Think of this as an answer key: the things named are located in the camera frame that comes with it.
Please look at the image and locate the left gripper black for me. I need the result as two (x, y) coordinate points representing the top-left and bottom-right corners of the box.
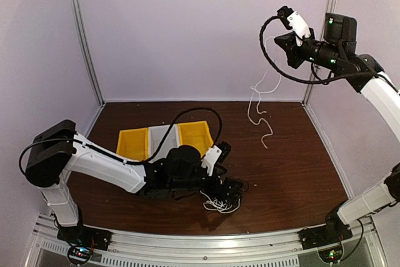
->
(169, 167), (244, 202)

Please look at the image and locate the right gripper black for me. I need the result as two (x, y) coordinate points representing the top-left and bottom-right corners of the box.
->
(275, 27), (343, 70)

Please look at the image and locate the cable bundle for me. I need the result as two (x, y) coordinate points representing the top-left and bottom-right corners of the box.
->
(199, 176), (249, 214)

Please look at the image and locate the yellow bin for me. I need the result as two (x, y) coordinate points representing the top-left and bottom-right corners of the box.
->
(116, 128), (149, 161)
(177, 121), (213, 156)

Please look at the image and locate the white cable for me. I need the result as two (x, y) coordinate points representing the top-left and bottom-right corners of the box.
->
(246, 36), (282, 149)

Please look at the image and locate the white translucent bin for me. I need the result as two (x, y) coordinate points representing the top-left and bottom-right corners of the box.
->
(147, 124), (182, 161)

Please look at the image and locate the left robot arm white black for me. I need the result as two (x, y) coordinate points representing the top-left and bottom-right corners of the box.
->
(18, 119), (223, 244)

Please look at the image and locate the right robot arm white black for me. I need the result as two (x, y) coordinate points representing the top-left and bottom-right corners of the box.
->
(274, 6), (399, 243)

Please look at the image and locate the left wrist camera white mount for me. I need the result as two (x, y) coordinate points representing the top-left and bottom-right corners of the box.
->
(201, 141), (231, 176)

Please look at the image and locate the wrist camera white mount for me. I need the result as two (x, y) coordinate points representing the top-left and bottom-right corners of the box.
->
(277, 6), (311, 47)
(201, 141), (231, 176)

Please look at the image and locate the right arm black hose cable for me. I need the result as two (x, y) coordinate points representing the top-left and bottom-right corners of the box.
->
(259, 15), (379, 85)

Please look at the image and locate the arm black hose cable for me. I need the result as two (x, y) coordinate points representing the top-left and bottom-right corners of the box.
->
(18, 108), (224, 174)
(259, 15), (379, 85)

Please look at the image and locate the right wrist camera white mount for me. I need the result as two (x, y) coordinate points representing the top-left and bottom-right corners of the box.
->
(277, 6), (311, 47)

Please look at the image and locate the right aluminium frame post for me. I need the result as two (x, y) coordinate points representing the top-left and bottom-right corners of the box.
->
(302, 0), (338, 107)

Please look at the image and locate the front aluminium rail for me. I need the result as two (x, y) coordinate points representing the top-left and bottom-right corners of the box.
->
(22, 214), (389, 266)

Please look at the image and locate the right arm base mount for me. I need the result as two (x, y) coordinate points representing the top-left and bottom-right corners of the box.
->
(298, 208), (353, 265)

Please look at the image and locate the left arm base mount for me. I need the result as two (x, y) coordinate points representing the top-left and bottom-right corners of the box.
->
(54, 209), (112, 266)

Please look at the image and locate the left arm black hose cable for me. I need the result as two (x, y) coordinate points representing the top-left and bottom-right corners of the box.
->
(18, 108), (224, 174)

